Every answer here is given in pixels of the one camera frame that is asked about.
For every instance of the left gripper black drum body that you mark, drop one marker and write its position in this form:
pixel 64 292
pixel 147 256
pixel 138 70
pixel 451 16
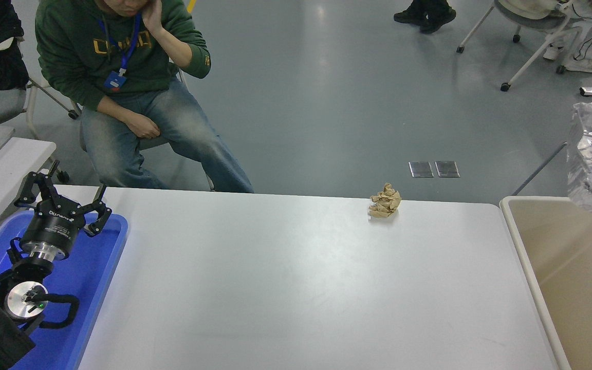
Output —
pixel 52 226

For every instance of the tan paper ball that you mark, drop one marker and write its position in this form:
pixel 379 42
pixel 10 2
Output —
pixel 385 201

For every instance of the person's left forearm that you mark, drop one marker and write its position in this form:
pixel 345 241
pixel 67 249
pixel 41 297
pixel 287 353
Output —
pixel 172 41

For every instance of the person's right forearm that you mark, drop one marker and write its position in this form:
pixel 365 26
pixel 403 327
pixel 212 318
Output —
pixel 111 106

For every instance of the person's right hand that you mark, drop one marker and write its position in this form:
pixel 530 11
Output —
pixel 142 126

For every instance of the person's left hand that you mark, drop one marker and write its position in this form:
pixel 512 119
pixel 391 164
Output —
pixel 152 13

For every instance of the white side table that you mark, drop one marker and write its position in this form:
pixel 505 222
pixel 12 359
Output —
pixel 8 174

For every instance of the blue plastic tray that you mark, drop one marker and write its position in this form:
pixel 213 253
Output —
pixel 90 288

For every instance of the blue id badge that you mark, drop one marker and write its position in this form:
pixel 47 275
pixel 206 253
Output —
pixel 115 81

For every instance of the metal floor socket plate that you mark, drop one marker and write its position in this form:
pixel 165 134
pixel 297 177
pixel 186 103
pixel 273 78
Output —
pixel 421 169
pixel 446 169

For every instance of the white round table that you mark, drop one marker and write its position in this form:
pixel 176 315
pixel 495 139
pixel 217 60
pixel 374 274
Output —
pixel 537 170

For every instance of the large pale plastic bin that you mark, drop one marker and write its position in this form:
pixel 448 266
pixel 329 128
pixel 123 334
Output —
pixel 573 267

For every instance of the white frame rolling chair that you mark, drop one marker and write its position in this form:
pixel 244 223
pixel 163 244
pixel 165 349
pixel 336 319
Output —
pixel 532 20

